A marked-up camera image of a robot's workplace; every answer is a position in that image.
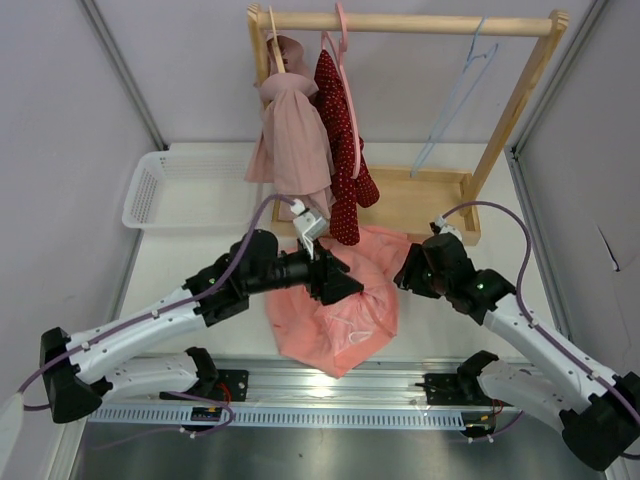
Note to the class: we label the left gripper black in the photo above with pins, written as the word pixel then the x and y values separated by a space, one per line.
pixel 326 283

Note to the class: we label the wooden clothes rack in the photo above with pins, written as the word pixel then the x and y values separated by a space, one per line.
pixel 463 174

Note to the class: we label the salmon pink skirt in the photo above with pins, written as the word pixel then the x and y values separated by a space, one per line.
pixel 336 338

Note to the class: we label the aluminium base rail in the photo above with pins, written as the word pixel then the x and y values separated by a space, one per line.
pixel 270 381

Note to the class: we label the pink plastic hanger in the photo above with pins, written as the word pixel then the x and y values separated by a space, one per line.
pixel 339 49

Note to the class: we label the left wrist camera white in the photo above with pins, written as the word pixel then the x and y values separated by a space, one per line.
pixel 309 225

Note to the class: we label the white slotted cable duct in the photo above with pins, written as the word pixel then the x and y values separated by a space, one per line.
pixel 250 416

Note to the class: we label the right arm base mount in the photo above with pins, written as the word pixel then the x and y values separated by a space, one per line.
pixel 445 389

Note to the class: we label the wooden hanger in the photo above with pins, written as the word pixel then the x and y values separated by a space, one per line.
pixel 278 64

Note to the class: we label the white plastic basket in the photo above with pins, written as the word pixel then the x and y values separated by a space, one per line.
pixel 193 190

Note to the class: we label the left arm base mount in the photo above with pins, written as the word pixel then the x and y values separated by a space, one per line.
pixel 231 385

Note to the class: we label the red polka dot garment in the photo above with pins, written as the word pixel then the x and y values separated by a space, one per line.
pixel 351 183

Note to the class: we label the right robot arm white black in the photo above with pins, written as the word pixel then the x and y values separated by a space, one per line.
pixel 594 409

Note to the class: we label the light blue wire hanger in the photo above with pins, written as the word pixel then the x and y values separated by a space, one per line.
pixel 474 69

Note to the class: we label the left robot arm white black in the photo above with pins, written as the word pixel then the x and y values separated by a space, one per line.
pixel 81 371

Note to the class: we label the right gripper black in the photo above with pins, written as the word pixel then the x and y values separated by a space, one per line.
pixel 409 275

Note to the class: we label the dusty pink hanging garment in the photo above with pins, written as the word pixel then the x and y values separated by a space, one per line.
pixel 293 151

